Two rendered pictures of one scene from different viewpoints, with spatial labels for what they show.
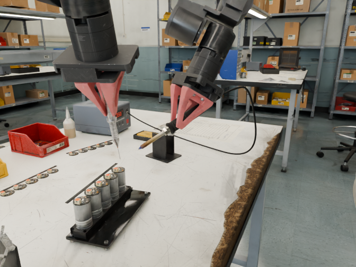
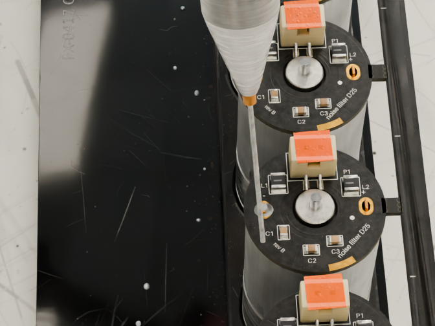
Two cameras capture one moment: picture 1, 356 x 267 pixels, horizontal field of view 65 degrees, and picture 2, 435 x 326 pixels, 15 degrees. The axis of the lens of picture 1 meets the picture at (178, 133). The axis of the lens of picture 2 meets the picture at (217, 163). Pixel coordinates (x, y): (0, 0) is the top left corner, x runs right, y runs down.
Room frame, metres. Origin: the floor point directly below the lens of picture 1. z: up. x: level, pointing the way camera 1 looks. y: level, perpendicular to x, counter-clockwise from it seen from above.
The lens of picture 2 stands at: (0.57, 0.06, 1.07)
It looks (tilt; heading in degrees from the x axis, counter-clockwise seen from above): 60 degrees down; 161
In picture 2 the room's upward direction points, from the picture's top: straight up
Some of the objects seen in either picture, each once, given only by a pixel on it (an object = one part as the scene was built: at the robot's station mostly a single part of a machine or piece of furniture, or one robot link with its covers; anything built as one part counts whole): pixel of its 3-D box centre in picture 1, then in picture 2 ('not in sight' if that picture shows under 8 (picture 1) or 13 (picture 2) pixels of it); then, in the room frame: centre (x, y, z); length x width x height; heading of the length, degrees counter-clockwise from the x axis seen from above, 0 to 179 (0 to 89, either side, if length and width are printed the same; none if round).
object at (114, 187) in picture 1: (111, 188); (308, 269); (0.45, 0.12, 0.79); 0.02 x 0.02 x 0.05
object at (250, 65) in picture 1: (254, 66); not in sight; (3.25, -0.87, 0.80); 0.15 x 0.12 x 0.10; 58
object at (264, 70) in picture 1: (269, 70); not in sight; (2.97, -0.95, 0.77); 0.24 x 0.16 x 0.04; 171
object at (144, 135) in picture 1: (148, 135); not in sight; (0.84, 0.10, 0.76); 0.07 x 0.05 x 0.02; 61
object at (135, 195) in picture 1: (114, 214); (208, 219); (0.41, 0.11, 0.76); 0.16 x 0.07 x 0.01; 163
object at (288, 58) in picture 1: (292, 59); not in sight; (3.29, -1.31, 0.88); 0.30 x 0.23 x 0.25; 64
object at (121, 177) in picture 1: (118, 181); not in sight; (0.47, 0.11, 0.79); 0.02 x 0.02 x 0.05
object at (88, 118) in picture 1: (103, 116); not in sight; (0.92, 0.25, 0.80); 0.15 x 0.12 x 0.10; 70
